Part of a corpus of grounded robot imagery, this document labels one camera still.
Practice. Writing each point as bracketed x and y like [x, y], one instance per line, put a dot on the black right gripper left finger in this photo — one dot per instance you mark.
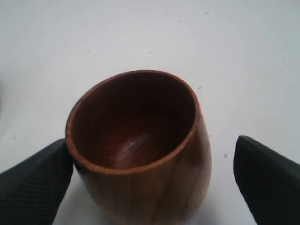
[32, 191]

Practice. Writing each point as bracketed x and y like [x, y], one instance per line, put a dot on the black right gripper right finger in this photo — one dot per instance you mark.
[268, 182]

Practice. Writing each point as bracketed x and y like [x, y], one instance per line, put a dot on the brown wooden cup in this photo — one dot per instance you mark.
[140, 145]

